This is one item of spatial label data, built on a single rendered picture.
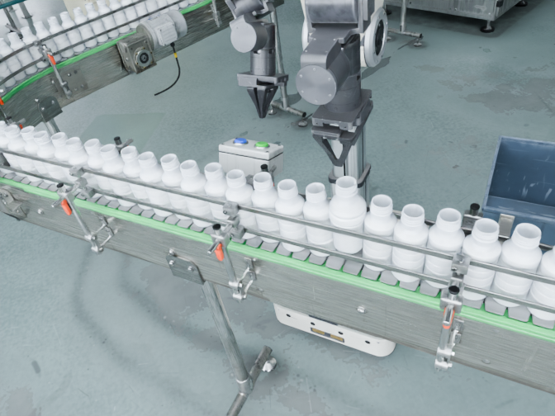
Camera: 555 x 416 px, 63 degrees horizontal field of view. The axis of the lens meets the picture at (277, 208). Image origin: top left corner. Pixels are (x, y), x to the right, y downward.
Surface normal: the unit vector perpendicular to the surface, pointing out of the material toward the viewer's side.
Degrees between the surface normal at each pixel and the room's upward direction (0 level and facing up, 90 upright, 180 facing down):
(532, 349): 90
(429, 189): 0
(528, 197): 90
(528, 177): 90
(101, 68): 90
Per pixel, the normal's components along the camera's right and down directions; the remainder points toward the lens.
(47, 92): 0.84, 0.27
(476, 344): -0.44, 0.64
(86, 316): -0.14, -0.74
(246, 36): -0.38, 0.36
